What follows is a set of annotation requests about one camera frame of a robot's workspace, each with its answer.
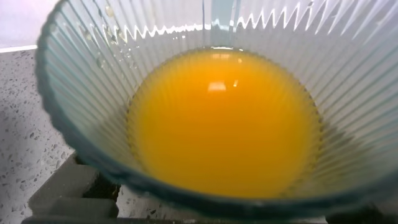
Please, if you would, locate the ribbed clear glass cup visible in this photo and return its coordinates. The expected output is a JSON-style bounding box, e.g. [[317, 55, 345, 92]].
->
[[34, 0, 398, 220]]

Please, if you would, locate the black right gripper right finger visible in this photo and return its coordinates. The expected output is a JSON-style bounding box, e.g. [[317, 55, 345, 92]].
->
[[325, 203, 398, 224]]

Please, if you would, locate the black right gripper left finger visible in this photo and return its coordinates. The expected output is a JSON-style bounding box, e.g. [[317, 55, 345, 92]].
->
[[27, 152, 121, 219]]

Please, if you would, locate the orange juice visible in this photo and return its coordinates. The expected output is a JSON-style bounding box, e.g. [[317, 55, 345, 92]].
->
[[126, 48, 323, 200]]

